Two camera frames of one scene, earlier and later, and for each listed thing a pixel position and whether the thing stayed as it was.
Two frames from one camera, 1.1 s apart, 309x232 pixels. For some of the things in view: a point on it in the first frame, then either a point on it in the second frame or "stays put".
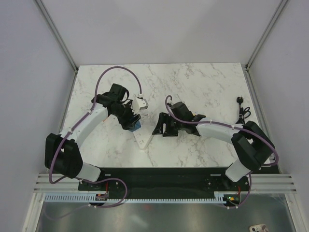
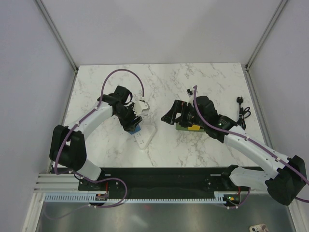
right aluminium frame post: x=266 y=32 stays put
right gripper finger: x=159 y=129 to x=170 y=116
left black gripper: x=126 y=123 stays put
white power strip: x=143 y=135 stays put
